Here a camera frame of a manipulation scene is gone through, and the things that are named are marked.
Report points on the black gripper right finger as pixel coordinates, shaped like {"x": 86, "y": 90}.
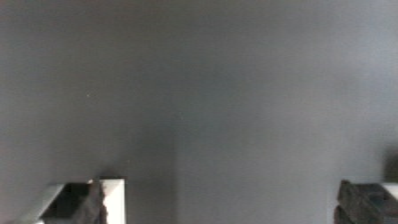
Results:
{"x": 367, "y": 203}

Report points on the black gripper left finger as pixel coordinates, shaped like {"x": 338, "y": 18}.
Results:
{"x": 81, "y": 203}

